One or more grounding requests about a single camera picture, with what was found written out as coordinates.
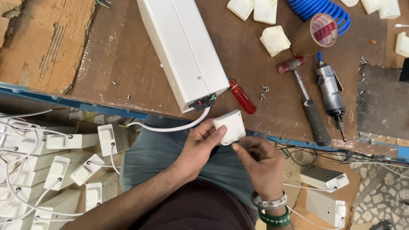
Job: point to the white plug tip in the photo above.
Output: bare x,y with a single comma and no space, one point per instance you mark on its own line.
401,26

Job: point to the person's right hand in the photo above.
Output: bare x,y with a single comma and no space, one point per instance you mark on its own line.
265,169

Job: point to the green wristband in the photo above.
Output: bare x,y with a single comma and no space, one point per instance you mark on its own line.
274,220

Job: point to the black terminal block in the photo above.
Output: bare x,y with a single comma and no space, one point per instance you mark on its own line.
203,102

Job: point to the silver metal bracket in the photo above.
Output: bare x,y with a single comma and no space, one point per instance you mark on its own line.
367,137

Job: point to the person's dark shirt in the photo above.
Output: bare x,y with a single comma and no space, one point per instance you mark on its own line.
198,207

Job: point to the long white metal box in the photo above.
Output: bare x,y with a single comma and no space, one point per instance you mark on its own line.
188,48

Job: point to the hammer with black grip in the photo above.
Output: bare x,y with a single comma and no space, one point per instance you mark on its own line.
311,108

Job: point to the cluster of small silver screws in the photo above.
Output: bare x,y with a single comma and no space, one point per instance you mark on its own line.
264,91

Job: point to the white plastic end cap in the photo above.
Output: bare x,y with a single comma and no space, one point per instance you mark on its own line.
402,44
389,9
233,126
240,8
274,40
371,5
265,11
349,2

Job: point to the brown packing tape roll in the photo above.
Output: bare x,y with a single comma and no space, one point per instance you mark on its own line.
322,30

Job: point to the grey pneumatic screwdriver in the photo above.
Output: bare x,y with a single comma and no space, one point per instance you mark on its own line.
330,92

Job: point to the brown cardboard piece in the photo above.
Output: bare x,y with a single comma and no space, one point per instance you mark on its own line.
353,182

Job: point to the blue metal table frame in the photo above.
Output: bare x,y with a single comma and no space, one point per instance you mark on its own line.
96,107

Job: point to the person's left hand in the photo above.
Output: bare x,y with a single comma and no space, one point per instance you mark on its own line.
195,150

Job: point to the black object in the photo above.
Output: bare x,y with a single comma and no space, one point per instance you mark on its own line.
405,69

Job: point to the scattered small silver screws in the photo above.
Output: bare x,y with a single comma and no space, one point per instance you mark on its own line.
363,60

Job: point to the person's blue grey trousers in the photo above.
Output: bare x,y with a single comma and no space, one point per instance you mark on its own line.
150,159

